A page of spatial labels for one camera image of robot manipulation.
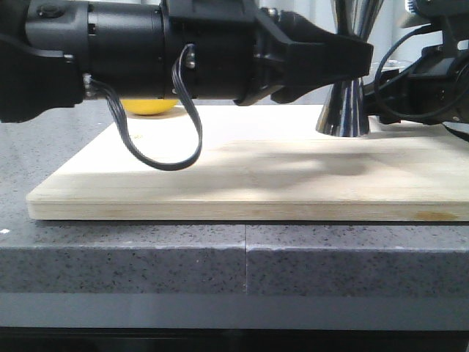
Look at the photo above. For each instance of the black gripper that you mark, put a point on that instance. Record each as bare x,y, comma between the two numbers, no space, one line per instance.
233,50
431,91

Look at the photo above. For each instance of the steel double jigger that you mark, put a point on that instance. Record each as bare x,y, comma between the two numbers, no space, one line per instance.
343,113

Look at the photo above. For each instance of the clear glass beaker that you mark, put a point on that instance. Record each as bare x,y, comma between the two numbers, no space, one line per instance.
394,64

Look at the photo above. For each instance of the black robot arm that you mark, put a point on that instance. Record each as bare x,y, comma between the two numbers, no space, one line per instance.
47,47

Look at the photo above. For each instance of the wooden cutting board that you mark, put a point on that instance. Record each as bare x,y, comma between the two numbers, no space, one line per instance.
268,163

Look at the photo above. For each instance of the yellow lemon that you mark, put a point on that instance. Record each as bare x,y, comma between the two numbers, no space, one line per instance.
148,107

